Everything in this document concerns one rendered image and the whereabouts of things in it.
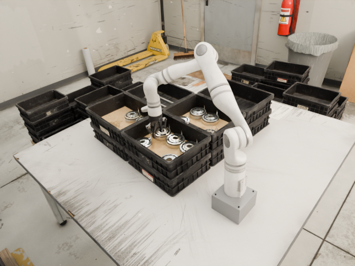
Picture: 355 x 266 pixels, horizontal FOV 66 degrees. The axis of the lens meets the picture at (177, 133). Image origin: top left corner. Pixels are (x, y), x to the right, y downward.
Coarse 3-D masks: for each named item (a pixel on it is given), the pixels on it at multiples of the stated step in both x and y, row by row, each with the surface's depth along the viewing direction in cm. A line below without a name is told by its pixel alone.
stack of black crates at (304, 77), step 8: (272, 64) 300; (280, 64) 302; (288, 64) 297; (296, 64) 292; (272, 72) 282; (280, 72) 277; (288, 72) 300; (296, 72) 296; (304, 72) 291; (264, 80) 293; (272, 80) 287; (280, 80) 282; (288, 80) 277; (296, 80) 272; (304, 80) 281
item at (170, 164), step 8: (144, 120) 155; (176, 120) 154; (128, 128) 150; (192, 128) 146; (128, 136) 144; (208, 136) 138; (136, 144) 138; (200, 144) 134; (152, 152) 131; (184, 152) 129; (192, 152) 132; (160, 160) 127; (176, 160) 125
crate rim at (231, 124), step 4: (192, 96) 176; (200, 96) 176; (204, 96) 175; (184, 100) 172; (176, 104) 169; (168, 108) 165; (168, 112) 161; (244, 112) 155; (176, 116) 157; (244, 116) 154; (184, 120) 153; (192, 124) 149; (228, 124) 146; (232, 124) 148; (200, 128) 145; (220, 128) 144; (224, 128) 144; (228, 128) 147; (208, 132) 141; (216, 132) 141; (220, 132) 143; (212, 136) 140; (216, 136) 141
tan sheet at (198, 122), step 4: (188, 112) 179; (188, 116) 175; (192, 120) 170; (196, 120) 170; (200, 120) 170; (220, 120) 168; (196, 124) 167; (200, 124) 166; (220, 124) 165; (224, 124) 165; (204, 128) 162; (208, 128) 162; (212, 128) 162
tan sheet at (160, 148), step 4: (148, 136) 160; (152, 140) 156; (156, 140) 156; (164, 140) 155; (156, 144) 153; (160, 144) 152; (164, 144) 152; (152, 148) 150; (156, 148) 149; (160, 148) 149; (164, 148) 149; (168, 148) 149; (156, 152) 147; (160, 152) 147; (164, 152) 146; (168, 152) 146; (172, 152) 146; (176, 152) 146
